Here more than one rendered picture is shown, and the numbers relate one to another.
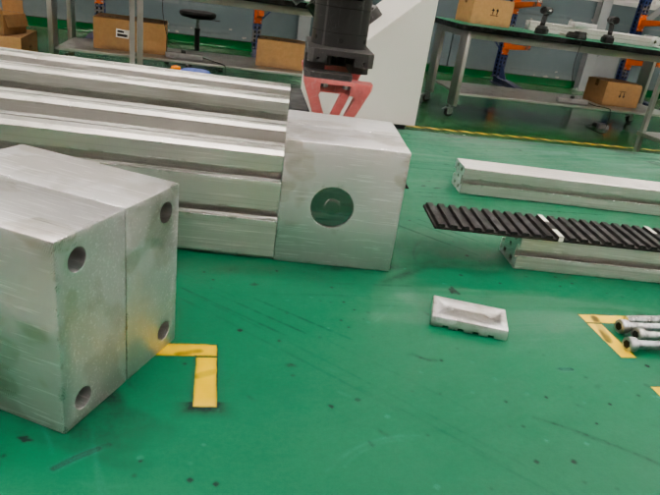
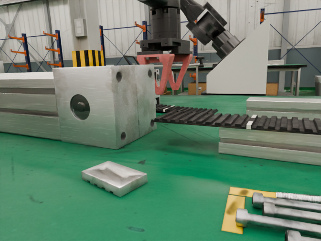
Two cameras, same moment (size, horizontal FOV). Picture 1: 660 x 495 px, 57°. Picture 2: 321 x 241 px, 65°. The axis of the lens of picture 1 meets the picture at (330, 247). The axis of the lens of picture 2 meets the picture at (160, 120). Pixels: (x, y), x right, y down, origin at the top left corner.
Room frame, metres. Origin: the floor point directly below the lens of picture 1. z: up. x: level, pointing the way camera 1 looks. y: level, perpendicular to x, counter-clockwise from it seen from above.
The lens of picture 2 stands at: (0.22, -0.24, 0.87)
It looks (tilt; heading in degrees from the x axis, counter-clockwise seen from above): 13 degrees down; 33
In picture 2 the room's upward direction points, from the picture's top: 2 degrees counter-clockwise
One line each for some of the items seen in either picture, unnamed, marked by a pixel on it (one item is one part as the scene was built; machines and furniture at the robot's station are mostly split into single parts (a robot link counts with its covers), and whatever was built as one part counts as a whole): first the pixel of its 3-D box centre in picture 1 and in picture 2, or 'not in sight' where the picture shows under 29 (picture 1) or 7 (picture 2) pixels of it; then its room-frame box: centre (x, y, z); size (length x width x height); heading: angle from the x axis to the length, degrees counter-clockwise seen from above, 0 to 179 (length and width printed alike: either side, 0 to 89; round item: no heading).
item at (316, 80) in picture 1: (333, 100); (161, 69); (0.63, 0.02, 0.87); 0.07 x 0.07 x 0.09; 7
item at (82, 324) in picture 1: (58, 264); not in sight; (0.27, 0.14, 0.83); 0.11 x 0.10 x 0.10; 164
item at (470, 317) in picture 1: (468, 317); (113, 176); (0.36, -0.10, 0.78); 0.05 x 0.03 x 0.01; 82
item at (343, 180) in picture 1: (335, 182); (114, 100); (0.48, 0.00, 0.83); 0.12 x 0.09 x 0.10; 6
